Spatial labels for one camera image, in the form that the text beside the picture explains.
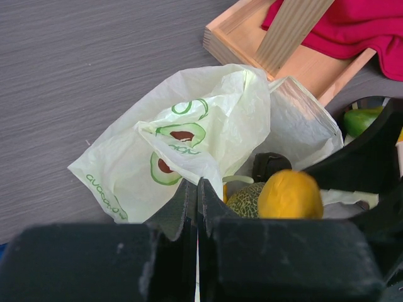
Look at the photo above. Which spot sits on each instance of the yellow lemon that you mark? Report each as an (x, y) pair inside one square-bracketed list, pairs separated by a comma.
[(290, 194)]

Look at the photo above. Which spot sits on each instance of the red t-shirt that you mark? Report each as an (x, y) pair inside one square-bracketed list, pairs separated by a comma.
[(349, 27)]

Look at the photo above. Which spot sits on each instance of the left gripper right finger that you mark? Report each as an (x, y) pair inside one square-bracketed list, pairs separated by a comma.
[(210, 208)]

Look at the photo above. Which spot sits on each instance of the wooden clothes rack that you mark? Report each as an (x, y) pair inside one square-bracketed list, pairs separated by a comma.
[(236, 37)]

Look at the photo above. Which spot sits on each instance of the dark purple fruit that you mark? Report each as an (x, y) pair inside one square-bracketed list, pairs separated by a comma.
[(267, 164)]

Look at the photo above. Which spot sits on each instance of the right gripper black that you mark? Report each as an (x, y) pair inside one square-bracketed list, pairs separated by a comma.
[(370, 164)]

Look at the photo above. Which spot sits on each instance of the green cantaloupe melon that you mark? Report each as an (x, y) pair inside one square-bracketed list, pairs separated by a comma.
[(244, 202)]

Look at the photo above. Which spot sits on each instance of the yellow bell pepper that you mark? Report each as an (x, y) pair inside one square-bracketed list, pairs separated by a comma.
[(225, 193)]

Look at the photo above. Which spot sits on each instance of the green mango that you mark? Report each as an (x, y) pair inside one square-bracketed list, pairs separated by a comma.
[(356, 121)]

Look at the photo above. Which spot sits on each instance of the black fruit plate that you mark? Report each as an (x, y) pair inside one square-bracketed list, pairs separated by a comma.
[(363, 103)]

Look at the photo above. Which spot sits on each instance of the green avocado plastic bag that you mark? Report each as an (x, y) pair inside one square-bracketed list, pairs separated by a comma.
[(207, 123)]

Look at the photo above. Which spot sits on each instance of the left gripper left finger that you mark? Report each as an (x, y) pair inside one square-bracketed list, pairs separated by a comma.
[(178, 214)]

